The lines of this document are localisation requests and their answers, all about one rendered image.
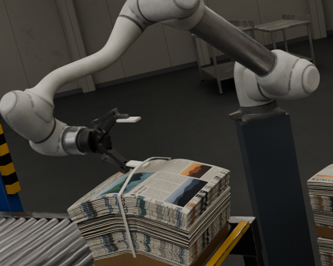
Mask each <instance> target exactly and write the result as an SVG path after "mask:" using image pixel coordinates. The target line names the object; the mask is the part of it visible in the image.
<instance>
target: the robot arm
mask: <svg viewBox="0 0 333 266"><path fill-rule="evenodd" d="M157 22H159V23H161V24H164V25H167V26H170V27H173V28H175V29H178V30H180V31H190V32H191V33H193V34H194V35H196V36H197V37H199V38H201V39H202V40H204V41H205V42H207V43H208V44H210V45H212V46H213V47H215V48H216V49H218V50H219V51H221V52H223V53H224V54H226V55H227V56H229V57H230V58H232V59H233V60H235V66H234V81H235V88H236V93H237V97H238V101H239V104H240V109H239V110H238V111H237V112H233V113H231V114H229V118H230V120H238V119H241V120H242V123H243V124H247V123H249V122H253V121H257V120H262V119H266V118H270V117H275V116H281V115H285V114H286V113H285V110H282V109H280V108H279V107H278V104H277V102H276V100H300V99H303V98H306V97H308V96H310V95H311V94H313V93H314V91H315V90H316V89H317V87H318V85H319V82H320V75H319V71H318V69H317V67H316V66H315V65H314V64H312V63H311V62H310V61H308V60H306V59H301V58H299V57H297V56H294V55H292V54H289V53H286V52H284V51H282V50H272V51H270V50H269V49H267V48H266V47H264V46H263V45H261V44H260V43H258V42H257V41H256V40H254V39H253V38H251V37H250V36H248V35H247V34H246V33H244V32H243V31H241V30H240V29H238V28H237V27H236V26H234V25H233V24H232V23H230V22H228V21H227V20H225V19H224V18H223V17H221V16H220V15H218V14H217V13H215V12H214V11H213V10H211V9H210V8H208V7H207V6H206V5H205V4H204V1H203V0H127V1H126V3H125V4H124V6H123V8H122V10H121V12H120V14H119V16H118V18H117V20H116V23H115V25H114V28H113V30H112V33H111V35H110V37H109V40H108V42H107V43H106V45H105V46H104V47H103V48H102V49H101V50H100V51H98V52H97V53H95V54H92V55H90V56H88V57H85V58H83V59H80V60H78V61H75V62H72V63H70V64H67V65H65V66H62V67H60V68H58V69H56V70H54V71H52V72H51V73H49V74H48V75H47V76H46V77H44V78H43V79H42V80H41V81H40V82H39V83H38V84H37V85H36V86H35V87H34V88H31V89H25V91H24V92H23V91H20V90H15V91H10V92H8V93H7V94H5V95H4V96H3V97H2V99H1V101H0V114H1V116H2V118H3V119H4V121H5V122H6V123H7V124H8V125H9V126H10V127H11V128H12V129H13V130H14V131H16V132H17V133H18V134H19V135H21V136H22V137H24V138H26V139H28V140H29V143H30V146H31V148H32V149H33V150H35V151H36V152H38V153H40V154H43V155H47V156H67V155H85V154H86V153H99V154H100V156H101V159H100V160H99V162H100V163H103V164H107V165H108V166H110V167H112V168H114V169H116V170H117V171H119V172H121V173H123V174H126V173H127V172H129V171H130V169H134V168H135V167H137V166H138V165H139V164H140V163H142V161H135V160H130V161H128V160H126V159H125V158H124V157H123V156H122V155H120V154H119V153H118V152H117V151H116V150H115V148H114V147H113V146H112V142H111V140H110V135H109V134H108V133H109V132H110V130H111V129H112V127H113V126H114V124H115V123H116V122H137V121H139V120H141V117H129V115H128V114H120V113H118V109H117V108H114V109H112V110H111V111H109V112H108V113H106V114H105V115H103V116H102V117H100V118H98V119H95V120H93V121H92V122H91V124H92V125H94V127H95V128H94V129H88V128H87V127H75V126H68V125H67V124H66V123H63V122H61V121H59V120H57V119H56V118H54V117H53V110H54V104H53V98H54V95H55V93H56V92H57V91H58V90H59V89H60V88H61V87H62V86H63V85H65V84H67V83H70V82H72V81H75V80H78V79H81V78H83V77H86V76H88V75H91V74H94V73H96V72H99V71H102V70H104V69H106V68H108V67H109V66H111V65H112V64H114V63H115V62H116V61H117V60H118V59H119V58H120V57H121V56H122V55H123V54H124V53H125V52H126V51H127V49H128V48H129V47H130V46H131V45H132V44H133V43H134V42H135V41H136V40H137V39H138V38H139V37H140V36H141V34H142V33H143V32H144V30H145V29H146V28H147V27H148V26H150V25H152V24H155V23H157ZM111 115H113V117H112V119H111V120H110V122H109V123H108V124H107V125H106V127H105V128H104V129H101V128H99V126H100V125H101V122H103V121H104V120H106V119H107V118H109V117H110V116H111ZM109 149H110V151H108V150H109ZM105 154H106V155H105ZM108 156H110V157H108Z"/></svg>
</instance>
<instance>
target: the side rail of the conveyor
mask: <svg viewBox="0 0 333 266"><path fill-rule="evenodd" d="M1 216H2V217H4V218H5V219H8V218H10V217H13V218H15V219H16V220H17V219H19V218H20V217H23V218H25V219H26V220H28V219H30V218H32V217H33V218H35V219H36V220H37V221H38V220H40V219H41V218H45V219H47V220H48V221H50V220H52V219H53V218H55V219H58V220H59V221H60V222H61V221H62V220H64V219H69V220H70V221H71V222H73V221H72V220H71V218H72V217H70V216H69V213H49V212H1V211H0V217H1ZM240 221H249V225H250V227H249V228H248V230H247V231H246V232H245V233H244V235H243V236H242V237H241V239H240V240H239V241H238V243H237V244H236V245H235V246H234V248H233V249H232V250H231V252H230V253H229V254H234V255H250V256H258V255H259V253H260V252H261V250H262V244H261V238H260V233H259V230H258V224H257V219H256V217H244V216H230V218H229V220H228V222H229V223H228V224H229V225H231V226H232V227H233V229H234V228H235V227H236V226H237V225H238V224H239V222H240Z"/></svg>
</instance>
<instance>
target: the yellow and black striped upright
mask: <svg viewBox="0 0 333 266"><path fill-rule="evenodd" d="M0 171H1V175H2V178H3V181H4V184H5V187H6V191H7V194H15V193H17V192H19V191H20V190H21V188H20V185H19V180H18V178H17V175H16V171H15V168H14V165H13V162H12V159H11V155H10V152H9V149H8V146H7V143H6V139H5V136H4V133H3V130H2V126H1V123H0Z"/></svg>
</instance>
